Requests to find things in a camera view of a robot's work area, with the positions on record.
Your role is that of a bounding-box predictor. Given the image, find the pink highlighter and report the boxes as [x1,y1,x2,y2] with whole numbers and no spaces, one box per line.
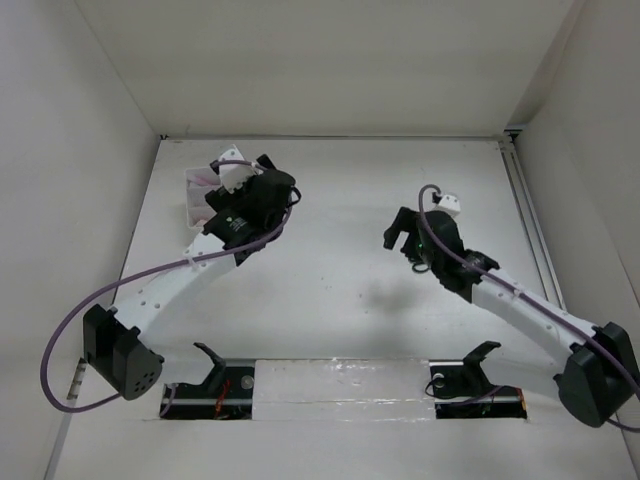
[188,174,217,186]

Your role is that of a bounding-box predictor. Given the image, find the black handled scissors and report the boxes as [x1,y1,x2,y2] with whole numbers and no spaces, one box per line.
[411,261,430,274]

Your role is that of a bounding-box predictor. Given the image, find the pink stapler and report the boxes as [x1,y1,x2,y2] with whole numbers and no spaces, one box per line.
[192,212,212,223]

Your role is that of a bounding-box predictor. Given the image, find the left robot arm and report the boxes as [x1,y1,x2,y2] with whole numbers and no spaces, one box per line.
[83,156,301,401]

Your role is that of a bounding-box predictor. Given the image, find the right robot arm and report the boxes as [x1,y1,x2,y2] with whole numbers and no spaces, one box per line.
[383,207,639,428]

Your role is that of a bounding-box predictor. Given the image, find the white compartment organizer tray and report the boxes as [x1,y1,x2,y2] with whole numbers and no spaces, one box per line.
[184,166,221,230]

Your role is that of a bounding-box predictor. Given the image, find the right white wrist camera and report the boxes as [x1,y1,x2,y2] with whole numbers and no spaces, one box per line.
[432,192,461,218]

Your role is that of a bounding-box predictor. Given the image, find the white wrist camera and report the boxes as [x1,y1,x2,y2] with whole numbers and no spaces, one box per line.
[210,144,260,193]
[432,192,461,218]

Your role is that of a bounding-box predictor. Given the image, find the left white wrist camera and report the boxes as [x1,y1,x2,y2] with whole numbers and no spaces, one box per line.
[210,144,260,193]

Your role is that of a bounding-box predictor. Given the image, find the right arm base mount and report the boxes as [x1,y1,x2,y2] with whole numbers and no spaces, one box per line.
[424,341,528,420]

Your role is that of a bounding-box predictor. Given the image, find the aluminium rail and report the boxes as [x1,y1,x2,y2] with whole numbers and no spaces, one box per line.
[497,129,566,309]

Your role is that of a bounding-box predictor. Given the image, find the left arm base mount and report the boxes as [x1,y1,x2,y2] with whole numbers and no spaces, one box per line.
[159,342,256,421]

